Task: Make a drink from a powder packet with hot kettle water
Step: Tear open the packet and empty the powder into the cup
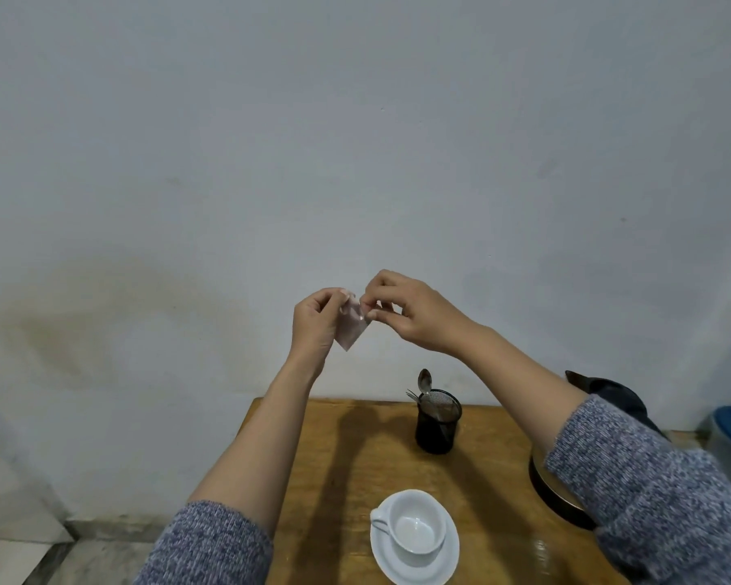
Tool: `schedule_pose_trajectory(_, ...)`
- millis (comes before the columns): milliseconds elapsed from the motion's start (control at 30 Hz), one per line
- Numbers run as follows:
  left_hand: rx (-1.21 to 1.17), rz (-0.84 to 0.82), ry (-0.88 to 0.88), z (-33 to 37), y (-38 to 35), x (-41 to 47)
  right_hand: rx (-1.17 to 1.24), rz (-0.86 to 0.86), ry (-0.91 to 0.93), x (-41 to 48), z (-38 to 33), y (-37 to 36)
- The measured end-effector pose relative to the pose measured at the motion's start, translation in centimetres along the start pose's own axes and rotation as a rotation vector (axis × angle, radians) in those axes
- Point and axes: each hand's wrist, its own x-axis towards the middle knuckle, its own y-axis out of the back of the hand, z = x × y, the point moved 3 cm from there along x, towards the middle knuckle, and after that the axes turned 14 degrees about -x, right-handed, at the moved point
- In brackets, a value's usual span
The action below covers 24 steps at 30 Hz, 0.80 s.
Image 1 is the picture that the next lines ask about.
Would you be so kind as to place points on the person's left hand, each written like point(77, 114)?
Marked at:
point(310, 332)

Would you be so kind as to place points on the person's right hand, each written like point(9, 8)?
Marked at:
point(429, 316)

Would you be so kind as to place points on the person's right thumb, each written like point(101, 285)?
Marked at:
point(382, 309)

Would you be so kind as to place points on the person's left thumb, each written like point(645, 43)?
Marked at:
point(335, 307)

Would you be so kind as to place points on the person's right forearm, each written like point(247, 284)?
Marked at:
point(585, 444)

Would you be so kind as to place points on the person's left forearm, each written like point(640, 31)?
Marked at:
point(262, 444)

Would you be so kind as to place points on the metal spoon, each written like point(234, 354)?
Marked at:
point(424, 380)

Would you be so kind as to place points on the black mesh cutlery holder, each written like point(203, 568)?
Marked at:
point(438, 426)

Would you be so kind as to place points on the white ceramic cup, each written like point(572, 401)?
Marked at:
point(415, 530)

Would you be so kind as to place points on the black electric kettle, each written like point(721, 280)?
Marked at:
point(615, 399)

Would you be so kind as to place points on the white ceramic saucer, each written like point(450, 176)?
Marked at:
point(448, 557)

